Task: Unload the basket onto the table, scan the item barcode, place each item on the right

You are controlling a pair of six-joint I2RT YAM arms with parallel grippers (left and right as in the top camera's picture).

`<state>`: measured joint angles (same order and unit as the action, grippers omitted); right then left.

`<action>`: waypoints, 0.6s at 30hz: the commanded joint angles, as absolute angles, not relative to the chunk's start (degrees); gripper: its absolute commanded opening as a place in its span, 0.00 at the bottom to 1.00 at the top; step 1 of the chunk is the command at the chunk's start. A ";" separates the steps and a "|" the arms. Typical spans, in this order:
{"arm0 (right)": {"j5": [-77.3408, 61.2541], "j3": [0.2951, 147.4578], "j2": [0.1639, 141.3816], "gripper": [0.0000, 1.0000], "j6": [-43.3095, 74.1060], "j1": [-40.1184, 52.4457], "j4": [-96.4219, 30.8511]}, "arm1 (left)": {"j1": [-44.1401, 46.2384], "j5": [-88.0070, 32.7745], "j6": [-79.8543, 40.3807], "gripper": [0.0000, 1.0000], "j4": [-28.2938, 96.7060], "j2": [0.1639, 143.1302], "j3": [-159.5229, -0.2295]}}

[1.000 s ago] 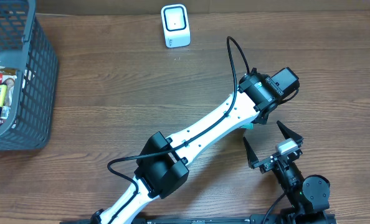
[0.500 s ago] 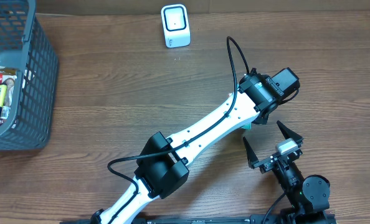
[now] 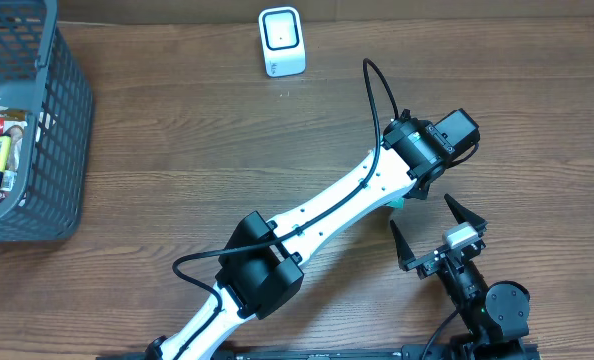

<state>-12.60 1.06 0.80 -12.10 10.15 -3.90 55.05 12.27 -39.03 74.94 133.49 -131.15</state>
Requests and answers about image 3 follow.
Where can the grey plastic mesh basket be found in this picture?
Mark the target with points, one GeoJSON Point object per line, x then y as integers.
{"type": "Point", "coordinates": [40, 76]}

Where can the beige brown snack bag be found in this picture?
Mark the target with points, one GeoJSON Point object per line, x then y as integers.
{"type": "Point", "coordinates": [15, 125]}

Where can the white barcode scanner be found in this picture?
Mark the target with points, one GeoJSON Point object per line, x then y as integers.
{"type": "Point", "coordinates": [282, 41]}

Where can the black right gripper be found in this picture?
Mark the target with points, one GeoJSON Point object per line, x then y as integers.
{"type": "Point", "coordinates": [440, 255]}

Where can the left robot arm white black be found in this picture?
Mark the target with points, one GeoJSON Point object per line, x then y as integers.
{"type": "Point", "coordinates": [262, 265]}

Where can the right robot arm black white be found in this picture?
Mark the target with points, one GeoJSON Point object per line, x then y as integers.
{"type": "Point", "coordinates": [489, 321]}

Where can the teal tissue packet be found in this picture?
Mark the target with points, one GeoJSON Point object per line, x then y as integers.
{"type": "Point", "coordinates": [397, 203]}

